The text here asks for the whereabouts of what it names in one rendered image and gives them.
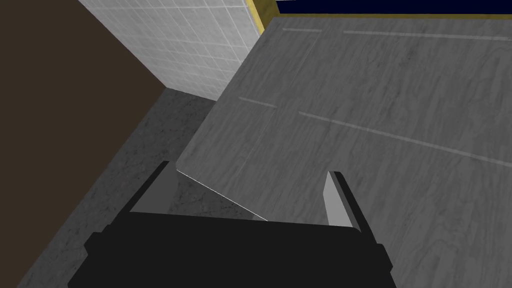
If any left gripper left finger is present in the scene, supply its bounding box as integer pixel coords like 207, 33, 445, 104
127, 159, 179, 215

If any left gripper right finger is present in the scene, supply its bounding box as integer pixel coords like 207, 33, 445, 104
322, 170, 363, 234

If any grey wooden cupboard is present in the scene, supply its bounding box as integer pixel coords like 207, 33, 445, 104
175, 15, 512, 288

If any long pale grey bar handle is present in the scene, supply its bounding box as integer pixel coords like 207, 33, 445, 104
342, 29, 512, 42
298, 111, 512, 168

